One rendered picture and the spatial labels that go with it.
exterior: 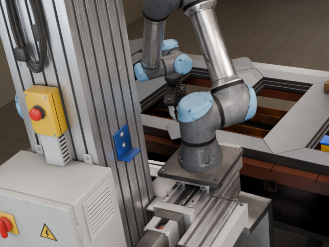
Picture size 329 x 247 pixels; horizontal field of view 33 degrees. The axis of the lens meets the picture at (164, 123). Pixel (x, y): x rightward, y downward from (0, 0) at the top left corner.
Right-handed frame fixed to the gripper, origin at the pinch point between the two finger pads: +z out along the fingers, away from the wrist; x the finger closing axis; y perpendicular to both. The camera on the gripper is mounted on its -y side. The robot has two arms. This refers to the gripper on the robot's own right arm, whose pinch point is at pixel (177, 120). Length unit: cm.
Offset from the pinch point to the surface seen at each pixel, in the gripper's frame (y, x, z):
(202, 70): 69, 1, 7
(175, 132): -0.7, 1.5, 5.4
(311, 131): 0, -56, 6
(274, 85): 52, -39, 9
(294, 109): 19, -49, 6
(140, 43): 116, 48, 7
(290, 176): -25, -48, 11
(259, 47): 319, -9, 93
